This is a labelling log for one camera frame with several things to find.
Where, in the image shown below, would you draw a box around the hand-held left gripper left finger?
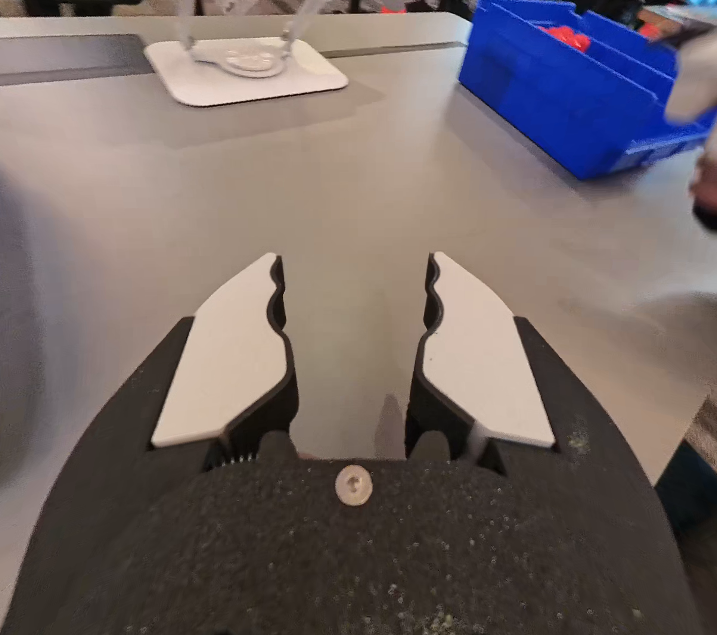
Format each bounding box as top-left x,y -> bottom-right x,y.
151,252 -> 299,450

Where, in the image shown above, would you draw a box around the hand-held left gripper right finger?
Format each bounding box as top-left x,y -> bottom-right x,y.
404,251 -> 556,465

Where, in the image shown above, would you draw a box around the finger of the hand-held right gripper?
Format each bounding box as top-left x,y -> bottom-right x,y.
664,38 -> 717,125
647,22 -> 717,49

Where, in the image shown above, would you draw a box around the red two-stud block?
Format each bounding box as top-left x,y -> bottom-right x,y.
538,25 -> 593,53

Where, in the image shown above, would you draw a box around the blue plastic bin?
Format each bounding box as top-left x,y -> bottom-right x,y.
458,0 -> 717,181

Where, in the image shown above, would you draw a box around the grey desk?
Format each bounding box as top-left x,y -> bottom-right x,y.
0,10 -> 717,591

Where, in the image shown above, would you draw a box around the person's right hand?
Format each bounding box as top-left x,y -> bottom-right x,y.
689,153 -> 717,211

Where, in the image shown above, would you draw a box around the wooden work table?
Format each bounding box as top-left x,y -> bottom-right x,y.
639,2 -> 717,31

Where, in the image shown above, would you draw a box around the person's dark trousers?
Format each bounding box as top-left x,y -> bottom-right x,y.
655,439 -> 717,635

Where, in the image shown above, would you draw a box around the white instruction stand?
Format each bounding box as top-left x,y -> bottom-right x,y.
34,0 -> 420,108

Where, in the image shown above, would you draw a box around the white printed floor sign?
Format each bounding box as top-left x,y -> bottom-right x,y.
215,0 -> 264,20

